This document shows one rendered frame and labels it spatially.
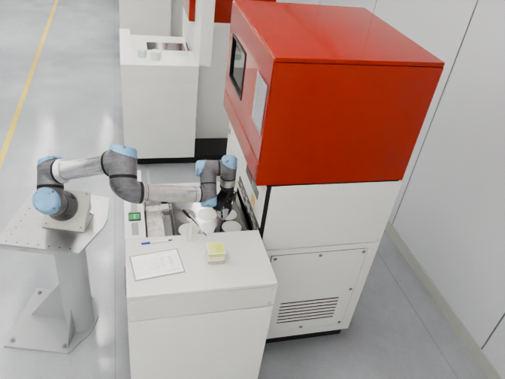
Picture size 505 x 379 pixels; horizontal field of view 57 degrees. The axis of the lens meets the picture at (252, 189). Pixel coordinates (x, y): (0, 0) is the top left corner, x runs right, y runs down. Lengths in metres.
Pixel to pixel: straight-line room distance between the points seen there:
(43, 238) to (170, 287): 0.77
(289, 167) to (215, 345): 0.88
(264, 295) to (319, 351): 1.08
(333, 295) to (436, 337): 0.91
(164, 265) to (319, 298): 1.07
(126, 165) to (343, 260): 1.27
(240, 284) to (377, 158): 0.86
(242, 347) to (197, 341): 0.24
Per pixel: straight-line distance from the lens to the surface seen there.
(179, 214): 2.39
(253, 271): 2.04
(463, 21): 3.39
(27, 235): 2.48
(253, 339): 2.28
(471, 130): 3.23
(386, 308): 3.44
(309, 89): 1.90
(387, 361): 3.16
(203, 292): 1.95
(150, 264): 2.04
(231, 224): 2.36
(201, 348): 2.25
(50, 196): 2.26
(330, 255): 2.53
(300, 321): 2.89
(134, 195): 2.00
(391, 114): 2.13
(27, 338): 3.10
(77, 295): 2.81
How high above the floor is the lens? 2.41
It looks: 35 degrees down
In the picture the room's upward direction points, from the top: 8 degrees clockwise
